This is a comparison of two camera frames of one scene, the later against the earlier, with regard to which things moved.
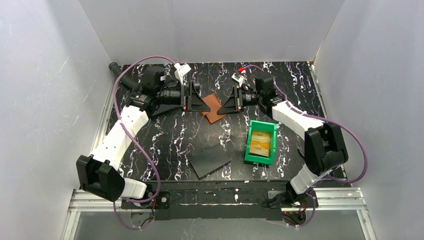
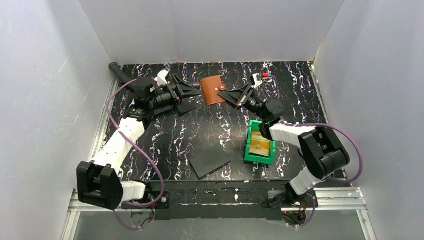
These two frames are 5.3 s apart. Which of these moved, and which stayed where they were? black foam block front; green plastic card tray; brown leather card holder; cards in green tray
Moved: brown leather card holder
Stayed: cards in green tray; black foam block front; green plastic card tray
